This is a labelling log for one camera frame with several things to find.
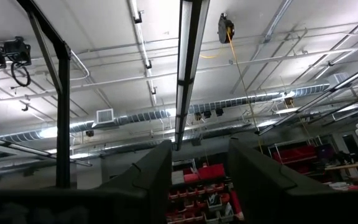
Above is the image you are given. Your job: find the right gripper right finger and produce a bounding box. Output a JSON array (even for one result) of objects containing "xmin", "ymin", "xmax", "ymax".
[{"xmin": 228, "ymin": 138, "xmax": 335, "ymax": 224}]

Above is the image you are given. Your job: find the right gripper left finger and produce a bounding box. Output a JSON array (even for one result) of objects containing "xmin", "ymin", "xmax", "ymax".
[{"xmin": 96, "ymin": 139, "xmax": 173, "ymax": 224}]

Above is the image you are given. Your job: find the white air vent box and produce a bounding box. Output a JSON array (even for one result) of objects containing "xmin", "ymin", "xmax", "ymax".
[
  {"xmin": 95, "ymin": 108, "xmax": 115, "ymax": 124},
  {"xmin": 326, "ymin": 72, "xmax": 351, "ymax": 86}
]

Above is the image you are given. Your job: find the long ceiling light fixture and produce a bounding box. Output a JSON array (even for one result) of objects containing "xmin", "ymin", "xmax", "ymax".
[
  {"xmin": 0, "ymin": 134, "xmax": 93, "ymax": 168},
  {"xmin": 257, "ymin": 58, "xmax": 358, "ymax": 137},
  {"xmin": 174, "ymin": 0, "xmax": 211, "ymax": 152}
]

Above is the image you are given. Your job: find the white ceiling pipe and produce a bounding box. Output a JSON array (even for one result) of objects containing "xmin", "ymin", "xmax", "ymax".
[{"xmin": 127, "ymin": 0, "xmax": 158, "ymax": 106}]

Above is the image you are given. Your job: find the silver spiral air duct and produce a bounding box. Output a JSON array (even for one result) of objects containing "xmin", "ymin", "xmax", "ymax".
[
  {"xmin": 70, "ymin": 123, "xmax": 254, "ymax": 156},
  {"xmin": 0, "ymin": 81, "xmax": 334, "ymax": 144}
]

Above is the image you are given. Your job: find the yellow hanging cord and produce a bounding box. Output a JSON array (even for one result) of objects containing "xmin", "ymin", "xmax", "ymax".
[{"xmin": 227, "ymin": 27, "xmax": 265, "ymax": 153}]

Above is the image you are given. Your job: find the black ceiling cable reel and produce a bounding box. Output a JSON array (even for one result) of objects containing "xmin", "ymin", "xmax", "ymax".
[{"xmin": 218, "ymin": 12, "xmax": 236, "ymax": 44}]

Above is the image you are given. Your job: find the black camera cable loop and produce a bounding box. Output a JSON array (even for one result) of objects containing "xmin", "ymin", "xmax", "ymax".
[{"xmin": 10, "ymin": 62, "xmax": 32, "ymax": 88}]

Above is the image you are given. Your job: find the black overhead camera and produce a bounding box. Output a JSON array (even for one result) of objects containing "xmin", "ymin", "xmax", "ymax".
[{"xmin": 3, "ymin": 36, "xmax": 32, "ymax": 66}]

